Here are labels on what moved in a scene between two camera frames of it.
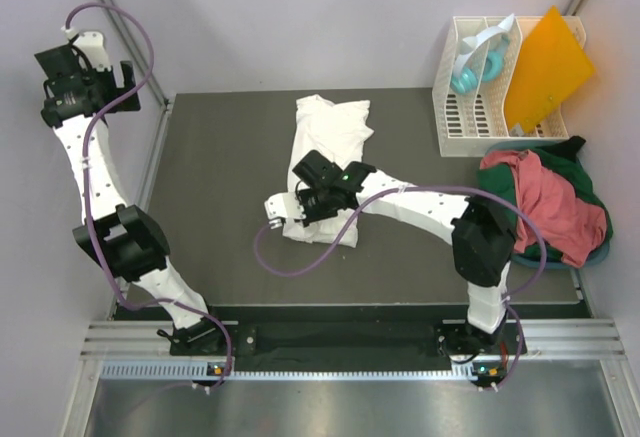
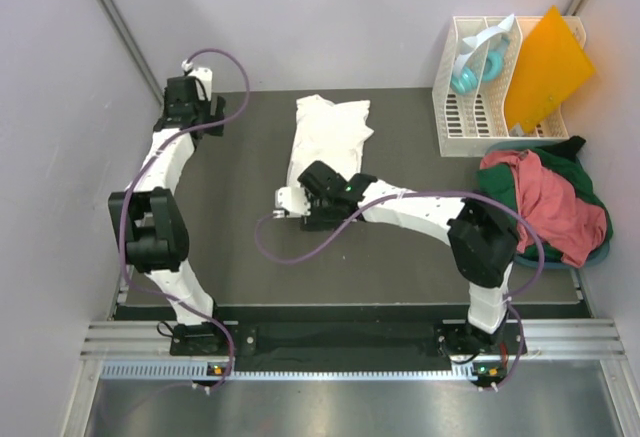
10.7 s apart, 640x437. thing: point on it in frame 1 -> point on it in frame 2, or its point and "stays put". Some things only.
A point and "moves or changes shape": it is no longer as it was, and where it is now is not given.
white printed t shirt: [338, 129] moves or changes shape
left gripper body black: [104, 84] -> [203, 109]
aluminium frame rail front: [545, 338] stays put
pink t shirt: [573, 229] stays put
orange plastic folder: [551, 69] stays put
